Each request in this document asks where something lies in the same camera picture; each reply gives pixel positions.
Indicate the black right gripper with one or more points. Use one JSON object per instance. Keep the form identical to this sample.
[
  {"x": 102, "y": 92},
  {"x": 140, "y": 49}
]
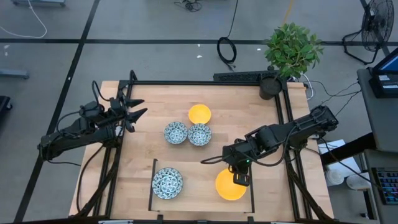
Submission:
[{"x": 241, "y": 166}]

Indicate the laptop with blue screen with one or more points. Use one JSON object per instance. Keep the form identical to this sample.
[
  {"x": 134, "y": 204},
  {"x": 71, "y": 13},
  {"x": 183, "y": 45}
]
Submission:
[{"x": 390, "y": 63}]

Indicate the black device with white labels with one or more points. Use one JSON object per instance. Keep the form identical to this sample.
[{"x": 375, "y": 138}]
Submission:
[{"x": 385, "y": 85}]

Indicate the yellow plastic plate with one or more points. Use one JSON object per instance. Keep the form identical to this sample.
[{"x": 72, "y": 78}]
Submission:
[{"x": 227, "y": 188}]

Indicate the black furniture part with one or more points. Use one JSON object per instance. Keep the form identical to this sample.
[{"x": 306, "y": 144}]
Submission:
[{"x": 3, "y": 105}]

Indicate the grey cart base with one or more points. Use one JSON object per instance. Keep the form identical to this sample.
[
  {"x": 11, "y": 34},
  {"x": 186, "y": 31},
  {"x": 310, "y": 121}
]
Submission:
[{"x": 38, "y": 2}]

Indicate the green plant in black pot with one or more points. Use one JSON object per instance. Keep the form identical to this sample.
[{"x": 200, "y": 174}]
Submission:
[{"x": 292, "y": 49}]

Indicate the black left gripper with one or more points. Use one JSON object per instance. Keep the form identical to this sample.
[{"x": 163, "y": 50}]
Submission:
[{"x": 119, "y": 112}]

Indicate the black aluminium table frame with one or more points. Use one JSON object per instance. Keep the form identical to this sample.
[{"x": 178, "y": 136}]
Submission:
[{"x": 202, "y": 83}]

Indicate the grey desk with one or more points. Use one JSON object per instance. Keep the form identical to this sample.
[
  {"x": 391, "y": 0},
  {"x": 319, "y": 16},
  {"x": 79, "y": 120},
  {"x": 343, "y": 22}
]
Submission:
[
  {"x": 385, "y": 124},
  {"x": 370, "y": 161}
]

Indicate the raised wooden shelf board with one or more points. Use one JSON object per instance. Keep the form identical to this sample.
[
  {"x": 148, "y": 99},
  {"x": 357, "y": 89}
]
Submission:
[{"x": 199, "y": 186}]

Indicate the black metal shelf leg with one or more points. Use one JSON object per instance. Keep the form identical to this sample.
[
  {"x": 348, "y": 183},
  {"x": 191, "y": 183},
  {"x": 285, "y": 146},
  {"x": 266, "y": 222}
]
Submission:
[
  {"x": 151, "y": 186},
  {"x": 252, "y": 199}
]

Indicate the keyboard with colourful keys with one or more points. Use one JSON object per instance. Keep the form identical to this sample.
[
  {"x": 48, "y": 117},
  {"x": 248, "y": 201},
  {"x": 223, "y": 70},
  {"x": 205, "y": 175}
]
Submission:
[{"x": 387, "y": 186}]

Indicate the white paper sheet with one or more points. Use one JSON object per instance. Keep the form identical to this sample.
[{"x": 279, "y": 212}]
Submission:
[{"x": 334, "y": 147}]

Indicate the teal bowl with patterned inside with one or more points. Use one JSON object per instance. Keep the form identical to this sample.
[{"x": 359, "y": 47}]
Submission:
[
  {"x": 167, "y": 183},
  {"x": 175, "y": 132},
  {"x": 199, "y": 134}
]

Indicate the black desk beam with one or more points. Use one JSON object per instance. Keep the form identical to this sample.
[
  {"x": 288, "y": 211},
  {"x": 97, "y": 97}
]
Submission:
[{"x": 348, "y": 149}]

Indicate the black floor fan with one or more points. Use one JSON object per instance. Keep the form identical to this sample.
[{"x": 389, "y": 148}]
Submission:
[{"x": 377, "y": 25}]

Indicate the grey furniture foot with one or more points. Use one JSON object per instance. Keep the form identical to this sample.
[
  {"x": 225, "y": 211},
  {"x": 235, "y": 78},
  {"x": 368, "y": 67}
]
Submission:
[{"x": 14, "y": 74}]

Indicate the white round lid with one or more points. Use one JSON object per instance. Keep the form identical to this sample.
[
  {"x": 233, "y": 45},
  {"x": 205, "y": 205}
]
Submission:
[
  {"x": 357, "y": 182},
  {"x": 334, "y": 176}
]

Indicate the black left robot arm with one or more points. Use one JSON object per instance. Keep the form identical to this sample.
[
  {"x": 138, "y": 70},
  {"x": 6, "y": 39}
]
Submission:
[{"x": 77, "y": 133}]

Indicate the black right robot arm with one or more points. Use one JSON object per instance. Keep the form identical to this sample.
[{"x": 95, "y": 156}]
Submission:
[{"x": 304, "y": 127}]

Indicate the small yellow plate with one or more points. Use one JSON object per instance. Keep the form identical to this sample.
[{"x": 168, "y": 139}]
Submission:
[{"x": 199, "y": 114}]

